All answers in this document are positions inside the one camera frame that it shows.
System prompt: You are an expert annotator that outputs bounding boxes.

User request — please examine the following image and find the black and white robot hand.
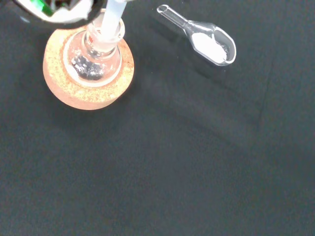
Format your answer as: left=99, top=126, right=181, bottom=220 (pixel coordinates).
left=9, top=0, right=107, bottom=30

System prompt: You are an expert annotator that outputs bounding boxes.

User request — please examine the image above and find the small glass round-bottom flask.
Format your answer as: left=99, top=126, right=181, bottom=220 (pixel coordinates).
left=65, top=19, right=126, bottom=83

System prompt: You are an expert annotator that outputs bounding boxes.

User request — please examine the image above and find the glass weighing funnel with powder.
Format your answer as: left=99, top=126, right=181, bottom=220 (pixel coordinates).
left=156, top=4, right=237, bottom=67

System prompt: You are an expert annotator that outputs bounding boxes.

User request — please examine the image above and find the black cloth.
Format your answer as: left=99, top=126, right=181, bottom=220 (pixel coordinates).
left=0, top=0, right=315, bottom=236

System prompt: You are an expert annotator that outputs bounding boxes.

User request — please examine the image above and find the cork ring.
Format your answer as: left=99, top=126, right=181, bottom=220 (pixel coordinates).
left=42, top=8, right=135, bottom=111

